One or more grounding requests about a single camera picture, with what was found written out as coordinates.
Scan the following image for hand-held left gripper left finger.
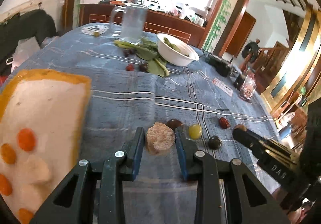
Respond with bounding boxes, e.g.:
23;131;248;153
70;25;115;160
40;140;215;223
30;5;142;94
30;127;146;224

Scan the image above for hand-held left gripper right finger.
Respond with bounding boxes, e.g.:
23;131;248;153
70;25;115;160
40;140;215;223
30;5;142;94
175;126;289;224

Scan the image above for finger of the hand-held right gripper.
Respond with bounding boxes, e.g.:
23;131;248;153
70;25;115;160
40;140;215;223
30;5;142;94
232;129;301;190

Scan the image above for round brown bread piece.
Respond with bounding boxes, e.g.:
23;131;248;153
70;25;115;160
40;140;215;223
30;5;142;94
146;121;176;156

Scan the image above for small orange kumquat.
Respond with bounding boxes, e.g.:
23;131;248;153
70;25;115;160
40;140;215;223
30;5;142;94
17;128;37;152
18;208;35;223
0;174;13;196
0;143;17;165

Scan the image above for green grape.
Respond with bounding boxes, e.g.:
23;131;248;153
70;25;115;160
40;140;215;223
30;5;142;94
188;124;203;139

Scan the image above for blue bucket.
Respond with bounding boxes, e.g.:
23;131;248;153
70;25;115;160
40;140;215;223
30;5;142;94
278;123;293;139

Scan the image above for dark purple grape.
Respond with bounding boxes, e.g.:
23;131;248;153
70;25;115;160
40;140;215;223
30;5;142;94
167;119;183;131
208;135;222;150

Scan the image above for red jujube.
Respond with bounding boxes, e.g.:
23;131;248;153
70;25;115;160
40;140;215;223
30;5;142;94
218;117;231;130

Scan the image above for clear plastic bag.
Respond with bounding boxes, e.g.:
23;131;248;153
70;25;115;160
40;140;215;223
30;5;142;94
279;112;297;127

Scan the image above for clear snack packet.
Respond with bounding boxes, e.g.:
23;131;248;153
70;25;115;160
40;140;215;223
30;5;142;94
238;73;257;102

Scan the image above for small black box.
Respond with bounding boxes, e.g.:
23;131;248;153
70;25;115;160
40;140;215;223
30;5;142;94
233;74;244;90

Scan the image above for white paper card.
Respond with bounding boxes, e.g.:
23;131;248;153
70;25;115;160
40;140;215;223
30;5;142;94
212;77;234;96

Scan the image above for black power adapter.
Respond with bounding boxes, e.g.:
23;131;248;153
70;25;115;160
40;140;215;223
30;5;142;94
205;54;233;78

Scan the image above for wooden stair railing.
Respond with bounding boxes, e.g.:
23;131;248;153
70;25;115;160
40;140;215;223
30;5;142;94
247;41;291;84

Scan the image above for loose green leaves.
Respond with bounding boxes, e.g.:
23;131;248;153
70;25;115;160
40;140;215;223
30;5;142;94
114;38;170;78

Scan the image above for white bowl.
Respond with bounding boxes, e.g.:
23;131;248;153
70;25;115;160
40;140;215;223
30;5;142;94
156;33;200;67

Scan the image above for brown wooden door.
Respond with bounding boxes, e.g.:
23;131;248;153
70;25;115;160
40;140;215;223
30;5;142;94
225;11;257;58

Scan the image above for green leaves in bowl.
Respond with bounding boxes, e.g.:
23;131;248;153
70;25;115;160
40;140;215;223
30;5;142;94
163;37;181;52

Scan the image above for clear glass mug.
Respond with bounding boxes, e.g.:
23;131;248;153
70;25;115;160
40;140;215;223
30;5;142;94
109;4;148;45

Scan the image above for round white coaster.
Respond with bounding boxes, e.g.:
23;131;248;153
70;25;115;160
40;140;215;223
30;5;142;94
81;24;110;36

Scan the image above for wooden counter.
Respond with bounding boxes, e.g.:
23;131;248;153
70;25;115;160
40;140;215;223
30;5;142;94
80;0;208;46

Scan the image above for black bag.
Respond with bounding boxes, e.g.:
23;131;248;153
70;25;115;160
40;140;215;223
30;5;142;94
0;9;57;77

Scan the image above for dark jacket on post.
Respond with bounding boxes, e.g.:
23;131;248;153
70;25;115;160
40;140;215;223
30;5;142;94
242;39;261;63

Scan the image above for green bamboo wall painting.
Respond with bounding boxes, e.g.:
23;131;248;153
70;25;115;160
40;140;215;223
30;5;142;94
202;0;249;51

